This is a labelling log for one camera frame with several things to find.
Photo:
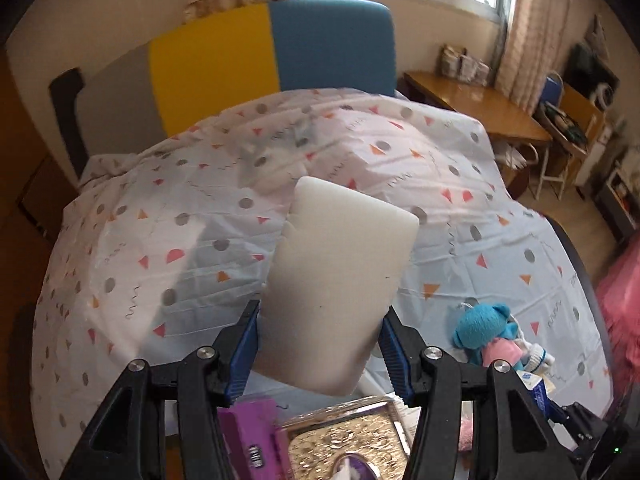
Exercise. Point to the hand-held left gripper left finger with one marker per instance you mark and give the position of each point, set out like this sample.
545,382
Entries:
245,352

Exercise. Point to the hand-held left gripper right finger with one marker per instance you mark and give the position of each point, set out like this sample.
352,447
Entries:
395,357

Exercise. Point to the blue knitted doll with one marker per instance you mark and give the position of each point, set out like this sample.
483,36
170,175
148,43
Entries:
480,325

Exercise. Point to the white sponge block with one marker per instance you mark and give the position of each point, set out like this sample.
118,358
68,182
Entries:
335,285

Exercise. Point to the purple carton box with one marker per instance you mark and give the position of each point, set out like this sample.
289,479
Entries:
250,435

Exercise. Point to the gold embossed tissue box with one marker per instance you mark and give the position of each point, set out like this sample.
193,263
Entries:
340,430

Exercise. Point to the pink cloth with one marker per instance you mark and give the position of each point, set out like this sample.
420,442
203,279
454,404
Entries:
622,310

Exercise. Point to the wooden desk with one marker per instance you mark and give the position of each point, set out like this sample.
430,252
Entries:
480,105

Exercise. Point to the wooden wardrobe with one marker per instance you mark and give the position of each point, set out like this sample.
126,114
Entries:
30,185

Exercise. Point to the grey yellow blue headboard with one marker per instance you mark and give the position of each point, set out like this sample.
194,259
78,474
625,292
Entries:
215,60

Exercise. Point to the blue back chair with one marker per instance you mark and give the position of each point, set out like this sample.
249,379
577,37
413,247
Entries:
552,90

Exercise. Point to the small wooden cabinet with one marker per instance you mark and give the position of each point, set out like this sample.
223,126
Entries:
582,107

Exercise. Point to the black monitor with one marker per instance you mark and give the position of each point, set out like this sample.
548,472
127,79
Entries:
587,72

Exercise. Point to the pink patterned curtain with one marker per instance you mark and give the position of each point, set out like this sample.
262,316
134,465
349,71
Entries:
530,35

